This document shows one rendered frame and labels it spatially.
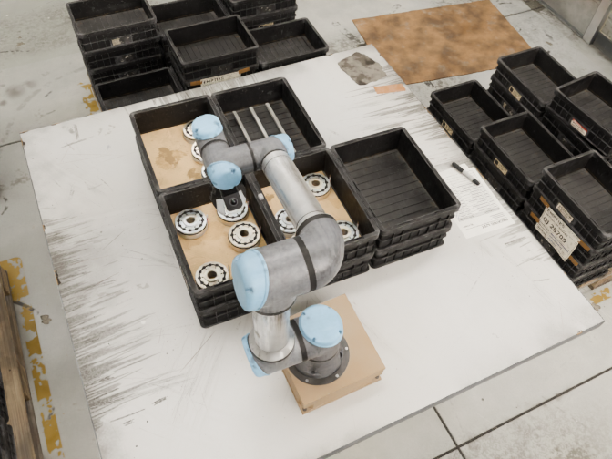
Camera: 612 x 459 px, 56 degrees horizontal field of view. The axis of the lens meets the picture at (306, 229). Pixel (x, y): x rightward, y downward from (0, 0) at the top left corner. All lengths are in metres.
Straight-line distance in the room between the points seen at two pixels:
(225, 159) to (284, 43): 2.03
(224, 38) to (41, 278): 1.52
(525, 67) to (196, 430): 2.65
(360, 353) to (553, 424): 1.21
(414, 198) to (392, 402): 0.70
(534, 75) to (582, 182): 0.89
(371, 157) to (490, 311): 0.69
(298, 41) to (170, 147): 1.45
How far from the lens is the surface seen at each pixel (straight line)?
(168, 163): 2.10
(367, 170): 2.08
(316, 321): 1.50
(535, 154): 3.03
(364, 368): 1.71
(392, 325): 1.89
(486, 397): 2.66
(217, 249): 1.85
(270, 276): 1.09
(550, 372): 2.82
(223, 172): 1.38
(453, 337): 1.92
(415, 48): 4.11
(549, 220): 2.72
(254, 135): 2.17
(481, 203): 2.27
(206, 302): 1.72
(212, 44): 3.18
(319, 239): 1.13
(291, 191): 1.28
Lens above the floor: 2.35
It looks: 54 degrees down
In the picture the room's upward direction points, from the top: 5 degrees clockwise
